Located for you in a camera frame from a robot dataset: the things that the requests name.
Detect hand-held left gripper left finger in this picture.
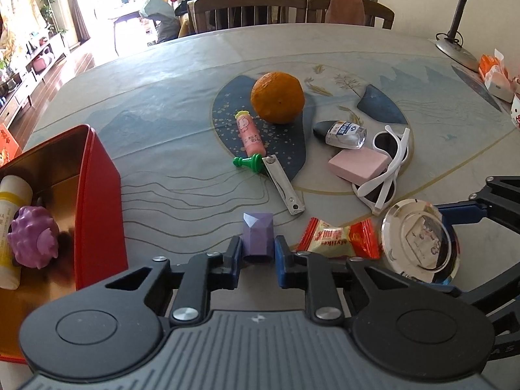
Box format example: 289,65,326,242
105,236,244,328

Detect red metal tin box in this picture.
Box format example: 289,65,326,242
0,124,128,364

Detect silver gooseneck desk lamp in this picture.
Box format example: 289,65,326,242
435,0,508,70

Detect green pawn piece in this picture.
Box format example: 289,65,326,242
233,153,265,172

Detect white cartoon cup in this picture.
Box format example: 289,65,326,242
510,75,520,131

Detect pink towel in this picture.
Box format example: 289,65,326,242
325,0,365,26

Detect red wrapped candy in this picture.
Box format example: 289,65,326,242
296,217,383,260

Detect orange fruit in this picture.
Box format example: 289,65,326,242
250,72,305,125

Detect pale green bag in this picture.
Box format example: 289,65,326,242
140,0,179,43

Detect purple spiky toy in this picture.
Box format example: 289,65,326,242
7,205,61,269

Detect pink eraser block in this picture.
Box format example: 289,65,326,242
328,146,391,182

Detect silver nail clipper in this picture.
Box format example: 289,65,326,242
262,155,306,216

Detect white sunglasses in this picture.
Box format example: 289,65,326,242
351,125,411,216

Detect white and yellow bottle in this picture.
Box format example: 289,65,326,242
0,175,33,291

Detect wooden tv cabinet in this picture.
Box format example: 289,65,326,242
0,32,70,131

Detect orange snack packet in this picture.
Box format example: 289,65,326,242
478,49,506,84

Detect potted green plant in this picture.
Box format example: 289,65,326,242
38,0,68,37

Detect pink cartoon tube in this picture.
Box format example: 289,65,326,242
236,110,267,158

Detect low coffee table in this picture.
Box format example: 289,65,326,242
108,0,157,55

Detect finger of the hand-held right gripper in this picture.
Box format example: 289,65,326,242
436,176,520,228
445,280,520,318

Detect purple gem-shaped block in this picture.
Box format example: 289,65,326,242
242,212,275,264

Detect small clear bottle black cap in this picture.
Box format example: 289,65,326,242
313,120,367,149

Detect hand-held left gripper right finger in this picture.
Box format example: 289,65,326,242
274,235,407,326

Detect round shiny metal tin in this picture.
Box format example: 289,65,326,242
381,199,462,285

